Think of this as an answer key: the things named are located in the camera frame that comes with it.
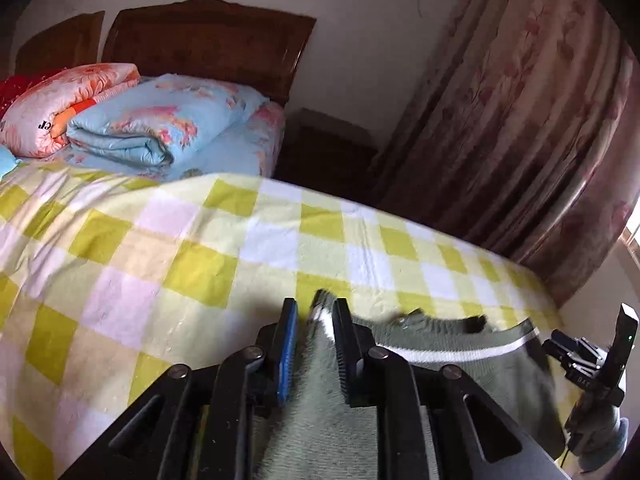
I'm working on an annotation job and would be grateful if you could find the pink floral curtain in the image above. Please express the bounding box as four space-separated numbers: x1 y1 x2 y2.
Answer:
372 0 636 306

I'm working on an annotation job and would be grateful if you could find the yellow checked bed sheet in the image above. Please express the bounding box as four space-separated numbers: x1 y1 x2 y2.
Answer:
0 162 583 480

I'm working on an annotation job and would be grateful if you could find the green knitted sweater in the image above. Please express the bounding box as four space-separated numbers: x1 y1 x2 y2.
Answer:
250 289 570 480

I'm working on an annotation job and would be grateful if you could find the small wooden headboard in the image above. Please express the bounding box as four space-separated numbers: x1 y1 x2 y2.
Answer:
14 10 106 78

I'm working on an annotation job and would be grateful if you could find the person's right forearm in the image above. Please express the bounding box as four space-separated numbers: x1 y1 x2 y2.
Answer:
575 402 630 472

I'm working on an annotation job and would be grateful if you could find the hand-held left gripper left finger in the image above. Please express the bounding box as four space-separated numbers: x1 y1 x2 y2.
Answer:
62 297 301 480

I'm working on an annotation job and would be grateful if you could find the window with bars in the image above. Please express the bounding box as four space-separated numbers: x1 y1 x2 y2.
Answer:
620 220 640 251

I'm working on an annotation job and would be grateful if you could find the red patterned quilt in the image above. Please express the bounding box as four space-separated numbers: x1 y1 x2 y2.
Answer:
0 74 48 118

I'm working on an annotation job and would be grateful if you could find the orange floral folded quilt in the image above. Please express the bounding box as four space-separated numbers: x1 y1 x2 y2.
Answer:
0 62 142 159

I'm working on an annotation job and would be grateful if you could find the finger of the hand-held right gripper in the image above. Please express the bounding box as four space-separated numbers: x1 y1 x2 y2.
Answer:
542 340 603 378
550 329 593 356

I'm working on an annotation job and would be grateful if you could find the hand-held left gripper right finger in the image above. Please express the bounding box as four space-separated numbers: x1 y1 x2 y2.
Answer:
332 297 573 480

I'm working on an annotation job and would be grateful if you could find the blue floral folded quilt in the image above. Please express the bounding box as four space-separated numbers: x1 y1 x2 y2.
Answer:
66 73 268 167

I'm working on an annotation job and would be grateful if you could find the light blue pillow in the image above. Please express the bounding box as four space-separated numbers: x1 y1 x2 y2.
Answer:
0 145 23 181

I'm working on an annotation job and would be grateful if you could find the dark wooden nightstand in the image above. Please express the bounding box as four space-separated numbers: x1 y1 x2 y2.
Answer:
272 108 378 193

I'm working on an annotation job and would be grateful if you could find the large wooden headboard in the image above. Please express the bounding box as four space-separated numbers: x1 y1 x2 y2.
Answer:
101 0 318 107

